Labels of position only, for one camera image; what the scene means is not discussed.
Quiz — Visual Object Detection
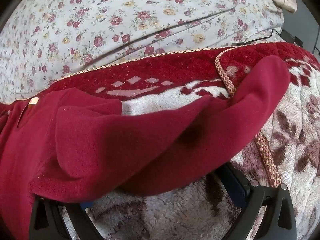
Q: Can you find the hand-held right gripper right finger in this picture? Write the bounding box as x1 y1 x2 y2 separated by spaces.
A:
220 162 297 240

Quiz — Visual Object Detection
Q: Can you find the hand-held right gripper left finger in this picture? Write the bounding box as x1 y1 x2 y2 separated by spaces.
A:
29 196 98 240

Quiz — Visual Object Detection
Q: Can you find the dark red knit sweater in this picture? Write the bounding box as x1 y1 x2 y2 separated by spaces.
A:
0 55 291 240

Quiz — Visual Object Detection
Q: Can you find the red and white fleece blanket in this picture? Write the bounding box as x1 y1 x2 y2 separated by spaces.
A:
0 41 320 240

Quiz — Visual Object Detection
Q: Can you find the black power adapter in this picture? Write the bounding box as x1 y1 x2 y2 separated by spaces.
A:
281 31 304 46

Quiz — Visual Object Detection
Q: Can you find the floral print quilt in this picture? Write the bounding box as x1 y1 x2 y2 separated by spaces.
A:
0 0 285 104

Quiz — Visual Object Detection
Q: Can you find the black cable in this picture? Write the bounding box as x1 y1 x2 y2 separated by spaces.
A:
231 28 284 47

